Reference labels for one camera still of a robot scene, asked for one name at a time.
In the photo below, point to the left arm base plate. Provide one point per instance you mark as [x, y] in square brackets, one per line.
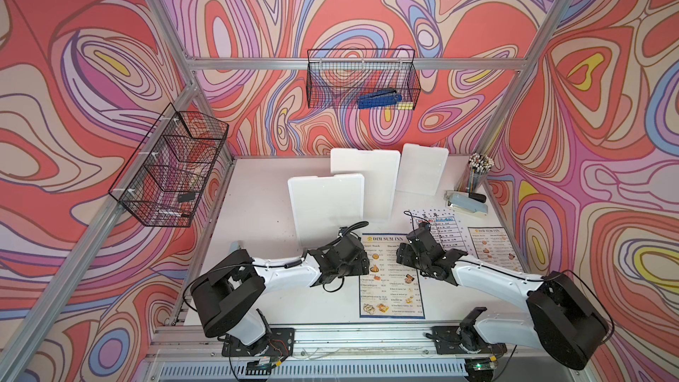
[278, 343]

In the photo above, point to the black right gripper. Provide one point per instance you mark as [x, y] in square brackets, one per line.
[403, 254]

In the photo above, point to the clear pencil holder cup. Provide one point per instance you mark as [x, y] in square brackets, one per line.
[479, 166]

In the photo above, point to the black wire basket left wall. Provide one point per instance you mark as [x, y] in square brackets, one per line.
[163, 183]

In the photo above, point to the white board front panel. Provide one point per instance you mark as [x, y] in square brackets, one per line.
[321, 206]

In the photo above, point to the black wire basket wall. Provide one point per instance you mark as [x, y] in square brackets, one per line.
[336, 78]
[163, 183]

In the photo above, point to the yellow item in basket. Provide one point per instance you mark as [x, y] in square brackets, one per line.
[405, 106]

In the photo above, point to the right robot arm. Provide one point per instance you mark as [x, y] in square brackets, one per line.
[553, 315]

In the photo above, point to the Dim Sum Inn menu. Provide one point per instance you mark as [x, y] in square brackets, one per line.
[389, 290]

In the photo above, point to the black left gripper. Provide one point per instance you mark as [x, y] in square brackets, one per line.
[362, 264]

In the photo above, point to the black and beige stapler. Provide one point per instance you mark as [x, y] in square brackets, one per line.
[481, 198]

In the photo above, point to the blue stapler in basket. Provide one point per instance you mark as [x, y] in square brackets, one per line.
[382, 98]

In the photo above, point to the black wire basket back wall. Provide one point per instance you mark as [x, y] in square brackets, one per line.
[336, 78]

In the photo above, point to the white board middle panel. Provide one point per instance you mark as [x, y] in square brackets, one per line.
[380, 171]

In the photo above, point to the white board right panel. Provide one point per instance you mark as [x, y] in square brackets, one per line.
[421, 169]

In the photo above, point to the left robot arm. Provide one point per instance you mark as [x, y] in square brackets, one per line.
[225, 297]

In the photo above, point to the hand-drawn colourful menu sheet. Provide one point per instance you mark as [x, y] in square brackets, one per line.
[445, 228]

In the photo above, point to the white board panel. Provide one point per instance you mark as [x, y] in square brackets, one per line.
[321, 206]
[380, 171]
[421, 169]

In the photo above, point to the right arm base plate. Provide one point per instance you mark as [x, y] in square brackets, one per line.
[455, 340]

